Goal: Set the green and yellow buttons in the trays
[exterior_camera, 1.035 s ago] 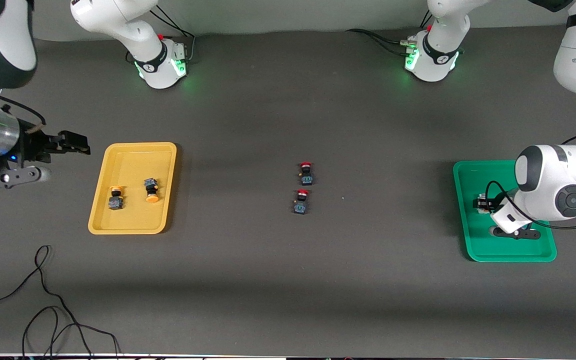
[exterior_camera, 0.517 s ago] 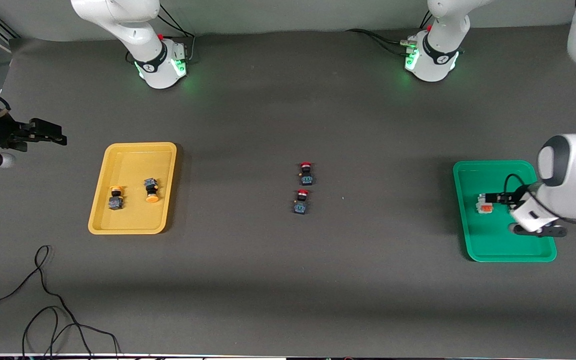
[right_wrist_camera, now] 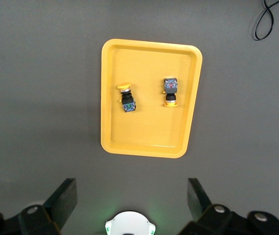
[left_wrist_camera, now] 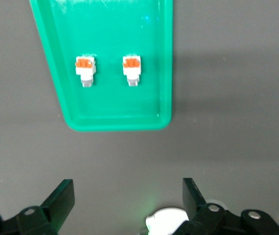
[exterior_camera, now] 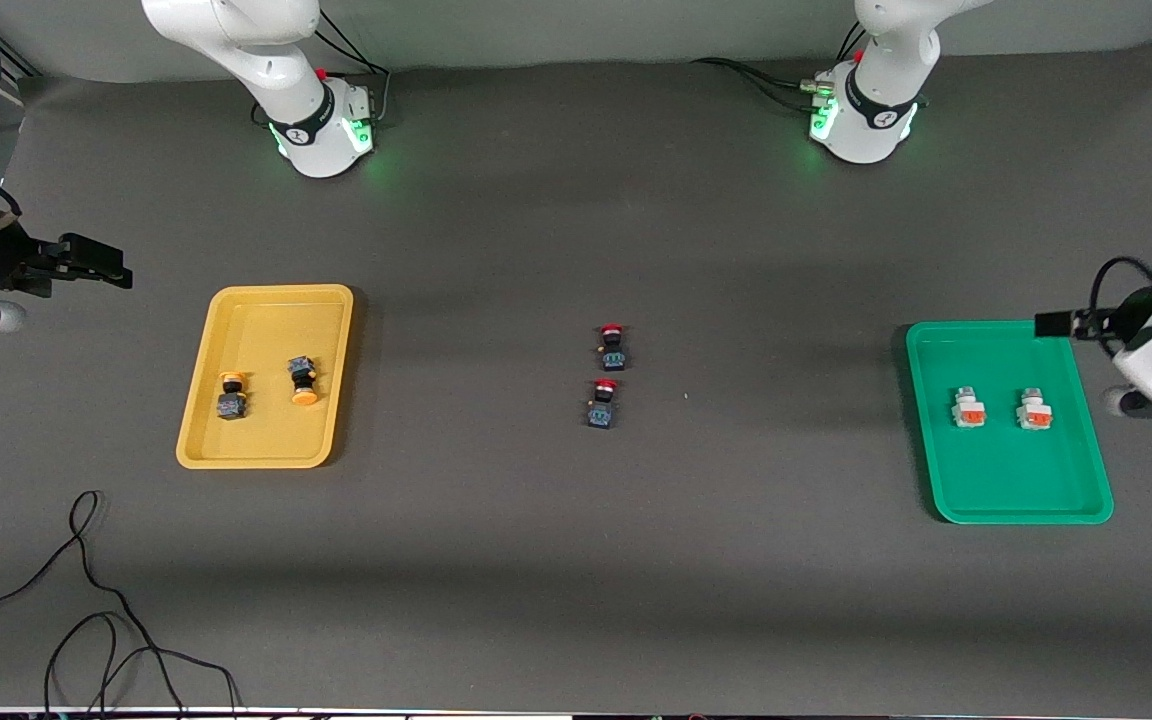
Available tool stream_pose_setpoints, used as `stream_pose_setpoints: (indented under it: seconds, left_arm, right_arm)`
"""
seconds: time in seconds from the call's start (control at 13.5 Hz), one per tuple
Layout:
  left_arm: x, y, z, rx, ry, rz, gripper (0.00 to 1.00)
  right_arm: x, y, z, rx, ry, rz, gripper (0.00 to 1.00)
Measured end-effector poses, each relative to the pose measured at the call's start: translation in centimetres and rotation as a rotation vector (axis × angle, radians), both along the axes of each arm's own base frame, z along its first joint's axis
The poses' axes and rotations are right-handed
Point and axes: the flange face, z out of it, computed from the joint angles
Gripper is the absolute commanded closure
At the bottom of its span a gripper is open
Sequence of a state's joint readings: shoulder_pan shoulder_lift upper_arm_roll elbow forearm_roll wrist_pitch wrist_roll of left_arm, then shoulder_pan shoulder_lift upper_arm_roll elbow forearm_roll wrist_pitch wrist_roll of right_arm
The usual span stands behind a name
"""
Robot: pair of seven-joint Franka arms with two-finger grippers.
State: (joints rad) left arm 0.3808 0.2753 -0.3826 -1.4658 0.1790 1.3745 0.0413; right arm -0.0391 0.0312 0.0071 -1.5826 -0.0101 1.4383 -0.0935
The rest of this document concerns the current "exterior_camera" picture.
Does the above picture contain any green plastic tray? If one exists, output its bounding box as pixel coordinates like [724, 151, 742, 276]
[905, 320, 1115, 525]

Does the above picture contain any black base cable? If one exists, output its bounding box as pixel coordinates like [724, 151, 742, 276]
[693, 56, 837, 113]
[314, 8, 393, 126]

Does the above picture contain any black left base cable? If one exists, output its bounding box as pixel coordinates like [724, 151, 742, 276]
[693, 56, 837, 113]

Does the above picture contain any aluminium frame rail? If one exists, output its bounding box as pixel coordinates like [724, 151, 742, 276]
[0, 38, 37, 86]

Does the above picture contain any dark grey table mat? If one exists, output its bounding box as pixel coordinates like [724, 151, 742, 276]
[0, 35, 1152, 717]

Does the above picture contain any yellow plastic tray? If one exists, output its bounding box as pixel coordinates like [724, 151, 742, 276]
[176, 284, 355, 470]

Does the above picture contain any thin black loose cable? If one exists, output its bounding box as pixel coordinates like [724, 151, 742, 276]
[44, 612, 182, 717]
[0, 489, 242, 717]

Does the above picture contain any black right base cable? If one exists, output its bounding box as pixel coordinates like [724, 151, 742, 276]
[314, 8, 393, 126]

